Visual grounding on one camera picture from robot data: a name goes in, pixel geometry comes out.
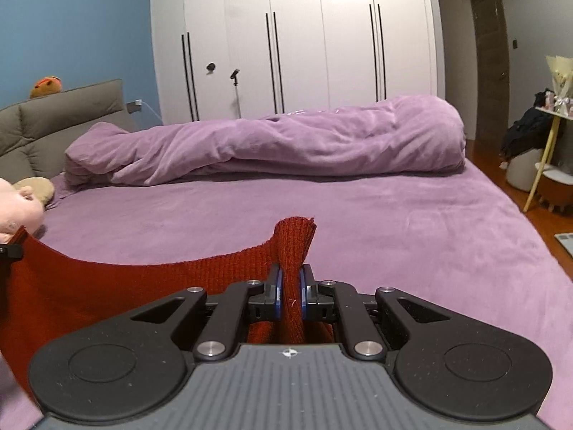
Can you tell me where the dark clothes pile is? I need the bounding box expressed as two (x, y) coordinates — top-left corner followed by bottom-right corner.
(500, 106), (556, 162)

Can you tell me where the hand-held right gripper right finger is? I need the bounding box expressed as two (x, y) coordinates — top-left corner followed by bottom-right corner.
(299, 265), (454, 363)

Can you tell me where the white round pouf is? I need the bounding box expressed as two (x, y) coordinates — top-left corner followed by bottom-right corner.
(506, 148), (544, 193)

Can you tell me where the white wall charger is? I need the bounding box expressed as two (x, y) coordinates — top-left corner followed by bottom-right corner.
(126, 99), (164, 121)

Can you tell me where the bed with purple sheet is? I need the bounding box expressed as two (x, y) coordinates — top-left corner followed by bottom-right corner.
(0, 161), (573, 430)

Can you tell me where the side table with yellow legs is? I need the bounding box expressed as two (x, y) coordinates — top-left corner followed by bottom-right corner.
(523, 105), (573, 213)

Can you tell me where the tan plush toy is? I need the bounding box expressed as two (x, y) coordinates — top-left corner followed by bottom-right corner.
(11, 176), (55, 209)

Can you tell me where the red knit cardigan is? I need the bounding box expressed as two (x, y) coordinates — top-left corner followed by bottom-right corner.
(0, 216), (334, 406)

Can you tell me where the purple duvet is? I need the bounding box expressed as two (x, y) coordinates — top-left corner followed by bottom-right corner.
(64, 95), (467, 189)

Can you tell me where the white wardrobe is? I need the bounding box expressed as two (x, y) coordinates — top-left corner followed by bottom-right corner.
(149, 0), (446, 125)

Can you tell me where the grey bathroom scale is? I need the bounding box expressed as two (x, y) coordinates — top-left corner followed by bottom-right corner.
(554, 232), (573, 258)

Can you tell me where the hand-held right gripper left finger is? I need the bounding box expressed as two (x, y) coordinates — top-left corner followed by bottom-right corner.
(130, 265), (284, 363)

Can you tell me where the wrapped flower bouquet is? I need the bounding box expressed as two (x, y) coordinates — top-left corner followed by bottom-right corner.
(545, 54), (573, 99)

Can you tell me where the pink plush toy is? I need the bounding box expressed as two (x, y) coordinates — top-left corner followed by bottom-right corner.
(0, 177), (45, 245)

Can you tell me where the small round footstool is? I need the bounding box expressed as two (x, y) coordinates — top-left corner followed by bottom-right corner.
(535, 172), (573, 213)

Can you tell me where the brown wooden door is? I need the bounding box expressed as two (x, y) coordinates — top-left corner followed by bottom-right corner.
(468, 0), (511, 153)

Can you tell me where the grey padded headboard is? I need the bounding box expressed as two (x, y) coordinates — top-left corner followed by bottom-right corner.
(0, 78), (137, 184)

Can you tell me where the orange plush toy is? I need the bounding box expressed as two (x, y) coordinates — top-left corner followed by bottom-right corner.
(29, 76), (64, 99)

